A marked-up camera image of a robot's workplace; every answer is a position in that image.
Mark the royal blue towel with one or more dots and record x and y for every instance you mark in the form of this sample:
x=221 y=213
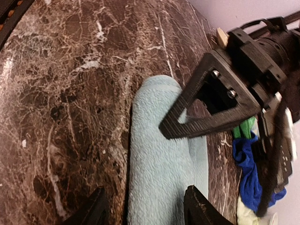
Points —
x=246 y=153

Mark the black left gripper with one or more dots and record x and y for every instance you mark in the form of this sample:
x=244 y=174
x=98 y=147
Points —
x=264 y=63

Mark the black front rail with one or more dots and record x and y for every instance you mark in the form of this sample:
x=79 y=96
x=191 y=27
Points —
x=11 y=11

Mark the light blue towel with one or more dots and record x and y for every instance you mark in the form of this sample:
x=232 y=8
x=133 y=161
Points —
x=160 y=169

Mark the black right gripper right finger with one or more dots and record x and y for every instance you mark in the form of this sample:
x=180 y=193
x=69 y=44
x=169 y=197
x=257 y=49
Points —
x=199 y=211

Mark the green towel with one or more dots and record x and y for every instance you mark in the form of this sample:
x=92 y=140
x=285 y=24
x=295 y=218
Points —
x=243 y=130

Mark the cream yellow cloth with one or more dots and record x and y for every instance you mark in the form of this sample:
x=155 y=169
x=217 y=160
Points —
x=245 y=216

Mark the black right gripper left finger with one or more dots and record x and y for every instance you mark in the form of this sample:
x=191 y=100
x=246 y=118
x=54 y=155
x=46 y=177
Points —
x=93 y=212

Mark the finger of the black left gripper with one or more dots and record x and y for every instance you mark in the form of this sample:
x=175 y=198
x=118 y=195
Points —
x=226 y=97

